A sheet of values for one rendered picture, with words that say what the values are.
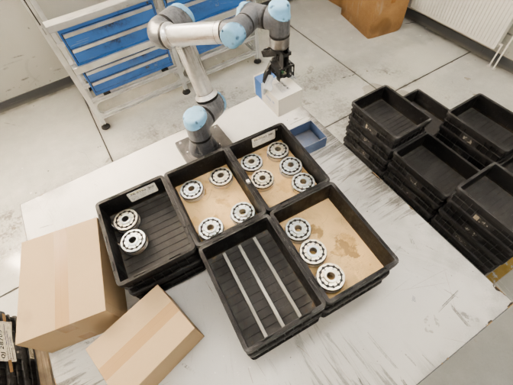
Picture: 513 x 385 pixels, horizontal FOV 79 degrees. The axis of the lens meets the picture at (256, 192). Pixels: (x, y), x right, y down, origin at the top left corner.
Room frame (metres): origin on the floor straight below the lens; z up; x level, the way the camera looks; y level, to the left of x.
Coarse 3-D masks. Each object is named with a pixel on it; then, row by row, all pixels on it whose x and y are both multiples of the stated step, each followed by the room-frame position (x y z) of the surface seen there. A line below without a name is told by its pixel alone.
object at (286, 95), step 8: (256, 80) 1.15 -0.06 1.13; (280, 80) 1.13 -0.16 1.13; (288, 80) 1.12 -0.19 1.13; (256, 88) 1.16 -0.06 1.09; (280, 88) 1.08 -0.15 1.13; (288, 88) 1.07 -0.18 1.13; (296, 88) 1.07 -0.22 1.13; (264, 96) 1.10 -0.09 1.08; (272, 96) 1.05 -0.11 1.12; (280, 96) 1.03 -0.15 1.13; (288, 96) 1.02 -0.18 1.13; (296, 96) 1.04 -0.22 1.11; (272, 104) 1.05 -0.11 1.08; (280, 104) 1.01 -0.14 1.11; (288, 104) 1.02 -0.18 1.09; (296, 104) 1.04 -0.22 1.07; (280, 112) 1.01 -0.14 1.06
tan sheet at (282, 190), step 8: (256, 152) 1.01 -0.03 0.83; (264, 152) 1.01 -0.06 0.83; (240, 160) 0.97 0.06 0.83; (264, 160) 0.95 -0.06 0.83; (264, 168) 0.91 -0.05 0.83; (272, 168) 0.90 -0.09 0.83; (280, 176) 0.85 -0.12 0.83; (280, 184) 0.81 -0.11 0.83; (288, 184) 0.80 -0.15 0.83; (264, 192) 0.77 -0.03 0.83; (272, 192) 0.77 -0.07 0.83; (280, 192) 0.76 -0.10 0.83; (288, 192) 0.76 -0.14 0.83; (264, 200) 0.73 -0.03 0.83; (272, 200) 0.73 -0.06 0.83; (280, 200) 0.72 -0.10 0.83
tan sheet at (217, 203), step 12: (228, 168) 0.93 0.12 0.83; (204, 180) 0.88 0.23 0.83; (216, 192) 0.80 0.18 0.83; (228, 192) 0.80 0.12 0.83; (240, 192) 0.79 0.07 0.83; (192, 204) 0.76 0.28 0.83; (204, 204) 0.75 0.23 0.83; (216, 204) 0.74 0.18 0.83; (228, 204) 0.74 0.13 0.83; (192, 216) 0.70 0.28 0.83; (204, 216) 0.69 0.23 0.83; (216, 216) 0.68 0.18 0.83; (228, 216) 0.67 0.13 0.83
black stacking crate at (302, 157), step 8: (280, 128) 1.07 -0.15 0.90; (256, 136) 1.03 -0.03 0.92; (280, 136) 1.07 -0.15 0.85; (288, 136) 1.02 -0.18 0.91; (240, 144) 1.00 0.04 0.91; (248, 144) 1.01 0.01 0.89; (264, 144) 1.04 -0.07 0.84; (288, 144) 1.01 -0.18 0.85; (296, 144) 0.95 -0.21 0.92; (240, 152) 0.99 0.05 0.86; (248, 152) 1.01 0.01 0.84; (296, 152) 0.95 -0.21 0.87; (304, 160) 0.89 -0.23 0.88; (304, 168) 0.88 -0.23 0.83; (312, 168) 0.83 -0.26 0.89; (320, 176) 0.77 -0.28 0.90
